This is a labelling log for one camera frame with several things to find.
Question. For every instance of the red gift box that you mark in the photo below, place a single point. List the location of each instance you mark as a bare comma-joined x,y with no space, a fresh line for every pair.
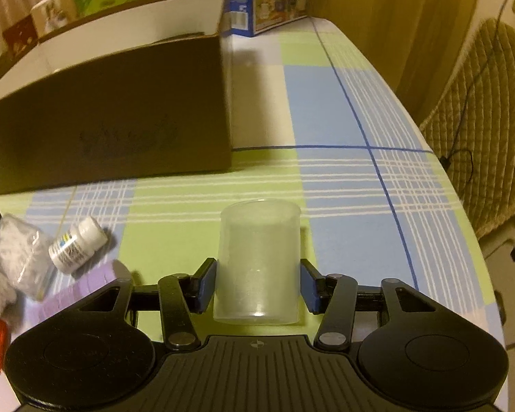
21,38

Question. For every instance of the plaid tablecloth desktop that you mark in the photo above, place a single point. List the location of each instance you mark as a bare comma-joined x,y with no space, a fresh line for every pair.
347,180

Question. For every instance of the quilted chair cover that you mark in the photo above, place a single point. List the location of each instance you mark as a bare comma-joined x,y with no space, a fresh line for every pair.
489,128

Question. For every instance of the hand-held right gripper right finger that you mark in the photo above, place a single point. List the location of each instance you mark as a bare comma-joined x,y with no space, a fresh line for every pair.
309,292

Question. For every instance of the blue milk carton box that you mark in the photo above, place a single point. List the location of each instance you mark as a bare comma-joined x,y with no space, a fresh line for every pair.
274,0

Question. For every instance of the clear plastic cup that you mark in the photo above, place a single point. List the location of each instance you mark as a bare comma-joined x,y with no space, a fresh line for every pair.
257,257

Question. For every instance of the white photo print box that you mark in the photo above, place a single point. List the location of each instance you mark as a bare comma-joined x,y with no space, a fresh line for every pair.
53,13

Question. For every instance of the small purple packet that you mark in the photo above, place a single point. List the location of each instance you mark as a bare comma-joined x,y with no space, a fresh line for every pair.
86,283

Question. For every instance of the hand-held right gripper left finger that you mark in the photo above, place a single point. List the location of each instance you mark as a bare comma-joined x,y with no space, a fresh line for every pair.
208,285

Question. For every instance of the white pill bottle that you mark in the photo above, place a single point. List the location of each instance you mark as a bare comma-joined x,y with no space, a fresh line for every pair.
75,246

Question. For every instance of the brown cardboard box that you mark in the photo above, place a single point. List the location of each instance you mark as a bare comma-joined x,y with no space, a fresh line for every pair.
111,107

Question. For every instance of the clear floss pick box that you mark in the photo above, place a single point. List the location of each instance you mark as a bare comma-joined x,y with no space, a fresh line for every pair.
17,253

